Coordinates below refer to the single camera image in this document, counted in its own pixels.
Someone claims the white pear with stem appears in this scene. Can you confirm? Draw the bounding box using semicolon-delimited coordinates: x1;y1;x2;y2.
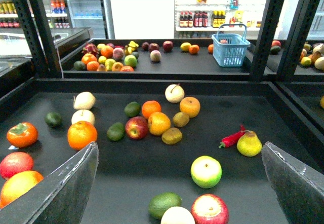
165;84;185;103

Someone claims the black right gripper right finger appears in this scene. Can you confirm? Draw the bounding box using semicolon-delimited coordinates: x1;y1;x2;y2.
261;142;323;223

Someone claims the green avocado front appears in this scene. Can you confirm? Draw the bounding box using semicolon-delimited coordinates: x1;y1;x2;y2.
148;192;182;220

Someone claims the dark red apple back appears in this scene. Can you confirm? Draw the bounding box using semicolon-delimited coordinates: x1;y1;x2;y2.
148;43;159;52

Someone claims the green apple front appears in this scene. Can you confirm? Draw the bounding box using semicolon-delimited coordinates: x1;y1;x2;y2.
190;156;222;189

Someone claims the red chili pepper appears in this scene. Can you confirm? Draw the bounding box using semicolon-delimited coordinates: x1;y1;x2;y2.
219;125;246;148

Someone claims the white product wall shelf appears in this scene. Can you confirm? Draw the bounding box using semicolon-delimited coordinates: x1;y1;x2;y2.
174;0;266;39

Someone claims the drinks shelf left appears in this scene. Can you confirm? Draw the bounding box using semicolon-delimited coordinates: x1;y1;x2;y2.
1;0;70;28

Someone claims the large orange front left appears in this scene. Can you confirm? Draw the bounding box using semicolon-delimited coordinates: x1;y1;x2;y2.
67;121;98;151

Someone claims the golden yellow apple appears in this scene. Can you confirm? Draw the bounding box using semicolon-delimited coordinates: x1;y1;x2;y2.
179;97;200;118

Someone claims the pink dragon fruit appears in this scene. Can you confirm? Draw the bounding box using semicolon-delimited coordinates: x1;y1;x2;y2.
82;43;99;56

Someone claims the black metal shelf rack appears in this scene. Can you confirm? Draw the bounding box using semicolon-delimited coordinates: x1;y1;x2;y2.
0;0;324;224

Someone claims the red apple near edge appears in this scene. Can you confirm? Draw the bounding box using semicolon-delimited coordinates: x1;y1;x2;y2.
191;194;229;224

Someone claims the orange beside back lemon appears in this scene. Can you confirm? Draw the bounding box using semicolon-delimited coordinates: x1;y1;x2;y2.
189;45;200;55

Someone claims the orange near front pile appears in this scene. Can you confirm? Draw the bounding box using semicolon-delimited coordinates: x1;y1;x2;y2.
141;100;161;119

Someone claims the brown kiwi upper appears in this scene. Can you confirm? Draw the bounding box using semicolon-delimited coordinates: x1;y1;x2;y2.
173;112;190;127

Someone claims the orange back shelf left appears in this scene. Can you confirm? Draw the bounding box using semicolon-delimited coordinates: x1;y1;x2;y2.
100;45;114;58

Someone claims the peach back shelf centre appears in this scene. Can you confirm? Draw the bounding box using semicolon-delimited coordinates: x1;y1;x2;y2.
150;50;161;62

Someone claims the white pear middle left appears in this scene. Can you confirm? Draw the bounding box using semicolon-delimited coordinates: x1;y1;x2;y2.
71;109;95;126

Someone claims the yellow green pear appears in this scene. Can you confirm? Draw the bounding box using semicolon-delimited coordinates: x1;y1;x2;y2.
236;131;263;157

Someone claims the orange persimmon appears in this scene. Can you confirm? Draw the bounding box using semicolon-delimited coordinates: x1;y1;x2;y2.
7;122;38;148

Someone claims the yellow lemon back shelf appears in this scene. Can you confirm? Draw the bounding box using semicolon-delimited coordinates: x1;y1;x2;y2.
180;42;191;52

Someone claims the small blue basket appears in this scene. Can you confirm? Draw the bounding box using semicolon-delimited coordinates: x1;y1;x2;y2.
212;24;251;67

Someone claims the pale peach near edge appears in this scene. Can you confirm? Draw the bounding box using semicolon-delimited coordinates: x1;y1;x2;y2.
160;206;195;224

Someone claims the red apple back shelf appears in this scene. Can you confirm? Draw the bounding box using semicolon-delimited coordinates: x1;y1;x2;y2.
163;41;174;53

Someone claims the green avocado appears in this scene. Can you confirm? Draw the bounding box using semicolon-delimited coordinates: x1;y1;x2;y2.
106;122;125;142
148;192;182;220

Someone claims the green lime front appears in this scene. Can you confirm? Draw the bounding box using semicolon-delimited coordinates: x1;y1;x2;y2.
124;101;141;118

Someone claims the right gripper black left finger own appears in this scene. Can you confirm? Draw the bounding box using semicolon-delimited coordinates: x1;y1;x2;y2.
1;142;99;223

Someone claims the dark avocado back shelf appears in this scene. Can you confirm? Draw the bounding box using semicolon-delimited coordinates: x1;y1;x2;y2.
73;61;87;71

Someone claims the red apple front pile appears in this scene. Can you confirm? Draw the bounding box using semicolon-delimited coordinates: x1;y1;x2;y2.
125;116;149;140

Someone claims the green apple back shelf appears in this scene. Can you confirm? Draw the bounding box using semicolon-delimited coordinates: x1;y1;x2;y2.
124;55;137;68

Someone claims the large yellow orange apple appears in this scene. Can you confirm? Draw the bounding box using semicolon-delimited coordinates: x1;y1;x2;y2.
148;112;171;136

